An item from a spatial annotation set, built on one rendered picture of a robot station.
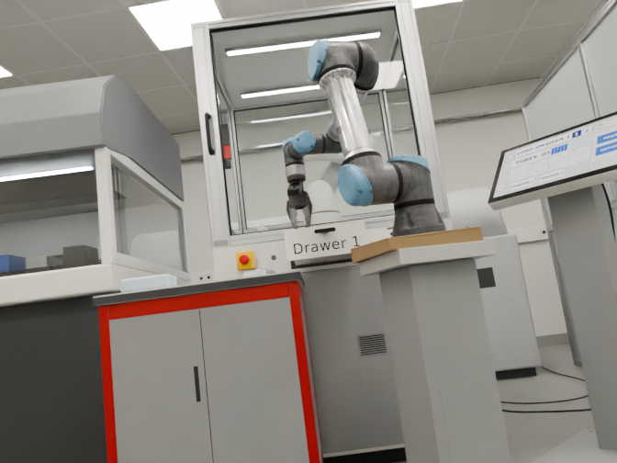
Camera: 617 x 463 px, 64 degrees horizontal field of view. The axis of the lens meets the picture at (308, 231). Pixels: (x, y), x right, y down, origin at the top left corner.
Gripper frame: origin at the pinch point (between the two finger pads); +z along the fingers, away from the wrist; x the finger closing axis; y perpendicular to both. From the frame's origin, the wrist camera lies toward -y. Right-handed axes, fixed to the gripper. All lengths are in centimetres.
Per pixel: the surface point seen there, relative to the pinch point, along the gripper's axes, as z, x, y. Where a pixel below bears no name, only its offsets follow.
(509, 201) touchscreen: 0, -79, 12
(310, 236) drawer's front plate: 5.2, -4.1, -9.5
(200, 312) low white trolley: 27, 28, -39
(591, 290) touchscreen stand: 36, -99, 6
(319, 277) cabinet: 18.0, -1.7, 24.2
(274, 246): 2.5, 15.7, 22.0
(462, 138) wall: -131, -138, 352
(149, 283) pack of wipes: 17, 43, -39
